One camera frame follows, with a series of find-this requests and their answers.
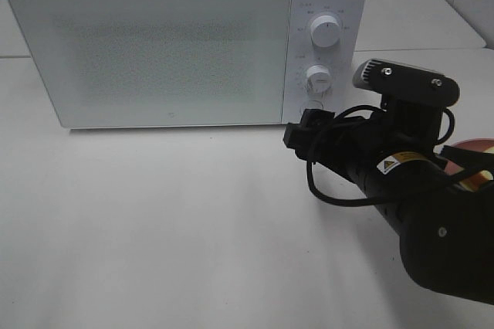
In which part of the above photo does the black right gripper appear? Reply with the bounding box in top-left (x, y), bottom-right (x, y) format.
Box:
top-left (283, 97), bottom-right (444, 175)

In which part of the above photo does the round door release button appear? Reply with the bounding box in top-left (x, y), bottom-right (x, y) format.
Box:
top-left (300, 100), bottom-right (324, 114)

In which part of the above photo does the pink plate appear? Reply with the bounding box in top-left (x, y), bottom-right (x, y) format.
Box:
top-left (441, 138), bottom-right (493, 192)

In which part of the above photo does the toy sandwich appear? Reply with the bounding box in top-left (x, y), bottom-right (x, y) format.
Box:
top-left (461, 141), bottom-right (493, 192)

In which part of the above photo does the white microwave door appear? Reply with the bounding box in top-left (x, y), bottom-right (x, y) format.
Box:
top-left (8, 0), bottom-right (290, 128)

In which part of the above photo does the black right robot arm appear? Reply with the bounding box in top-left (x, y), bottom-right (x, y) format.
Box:
top-left (283, 99), bottom-right (493, 304)

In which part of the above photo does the lower white microwave knob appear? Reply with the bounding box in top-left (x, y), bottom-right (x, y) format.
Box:
top-left (306, 64), bottom-right (333, 93)

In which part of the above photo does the white microwave knob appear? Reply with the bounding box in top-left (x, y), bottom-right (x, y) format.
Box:
top-left (310, 14), bottom-right (341, 48)
top-left (306, 64), bottom-right (333, 93)

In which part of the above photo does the upper white microwave knob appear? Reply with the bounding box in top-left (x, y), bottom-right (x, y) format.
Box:
top-left (310, 14), bottom-right (341, 48)

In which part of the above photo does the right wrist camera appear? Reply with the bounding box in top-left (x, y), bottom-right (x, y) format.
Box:
top-left (352, 59), bottom-right (460, 107)

